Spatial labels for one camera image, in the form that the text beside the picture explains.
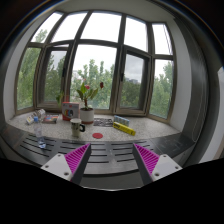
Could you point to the colourful book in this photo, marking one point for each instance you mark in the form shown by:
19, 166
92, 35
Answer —
50, 119

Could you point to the dark magazine flat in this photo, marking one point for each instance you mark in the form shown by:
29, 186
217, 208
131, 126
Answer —
103, 122

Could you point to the white flower pot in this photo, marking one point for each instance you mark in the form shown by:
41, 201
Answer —
87, 115

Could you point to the light blue small box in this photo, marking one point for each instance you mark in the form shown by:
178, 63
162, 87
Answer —
121, 120

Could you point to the white packet leaning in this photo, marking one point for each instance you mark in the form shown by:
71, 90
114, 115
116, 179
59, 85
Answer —
40, 114

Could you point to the brown framed bay window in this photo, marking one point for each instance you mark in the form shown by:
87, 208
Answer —
125, 63

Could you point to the red white box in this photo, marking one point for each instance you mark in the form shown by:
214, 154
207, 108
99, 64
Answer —
70, 110

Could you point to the white mug black handle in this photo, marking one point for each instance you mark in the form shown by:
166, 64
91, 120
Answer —
77, 127

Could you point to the yellow long box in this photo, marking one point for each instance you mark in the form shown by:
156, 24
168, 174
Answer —
124, 128

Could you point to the green plant red flowers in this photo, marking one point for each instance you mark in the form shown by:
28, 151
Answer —
86, 93

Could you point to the black slatted radiator cover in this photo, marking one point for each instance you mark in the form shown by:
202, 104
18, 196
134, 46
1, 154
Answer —
107, 158

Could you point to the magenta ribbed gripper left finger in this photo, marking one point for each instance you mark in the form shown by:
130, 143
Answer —
70, 166

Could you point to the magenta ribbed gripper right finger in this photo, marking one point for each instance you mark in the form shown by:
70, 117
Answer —
152, 166

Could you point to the clear plastic water bottle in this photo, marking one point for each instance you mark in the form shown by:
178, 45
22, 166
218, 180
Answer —
38, 133

